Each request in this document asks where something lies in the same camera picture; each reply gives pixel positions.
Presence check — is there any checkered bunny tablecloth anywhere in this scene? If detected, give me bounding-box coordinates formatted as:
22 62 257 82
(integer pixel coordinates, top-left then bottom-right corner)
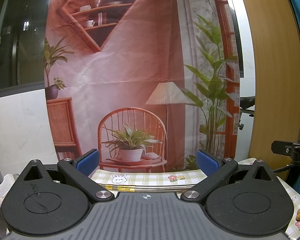
90 169 300 239

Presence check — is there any telescopic metal pole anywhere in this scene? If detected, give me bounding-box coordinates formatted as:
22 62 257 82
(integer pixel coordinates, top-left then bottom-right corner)
102 184 192 193

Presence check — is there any wooden door panel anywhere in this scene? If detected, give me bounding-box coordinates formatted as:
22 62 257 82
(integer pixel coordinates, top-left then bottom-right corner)
243 0 300 169

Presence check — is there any exercise bike seat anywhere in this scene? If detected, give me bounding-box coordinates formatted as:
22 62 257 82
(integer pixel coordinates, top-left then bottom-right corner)
238 96 256 131

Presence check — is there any white plastic rack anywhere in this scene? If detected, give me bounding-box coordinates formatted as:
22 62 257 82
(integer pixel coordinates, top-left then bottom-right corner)
0 174 19 206

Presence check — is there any printed room backdrop cloth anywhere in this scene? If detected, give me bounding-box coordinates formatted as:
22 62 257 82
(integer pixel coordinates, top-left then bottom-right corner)
44 0 240 172

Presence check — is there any dark window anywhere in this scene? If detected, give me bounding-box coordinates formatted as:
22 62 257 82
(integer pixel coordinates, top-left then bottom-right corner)
0 0 50 97

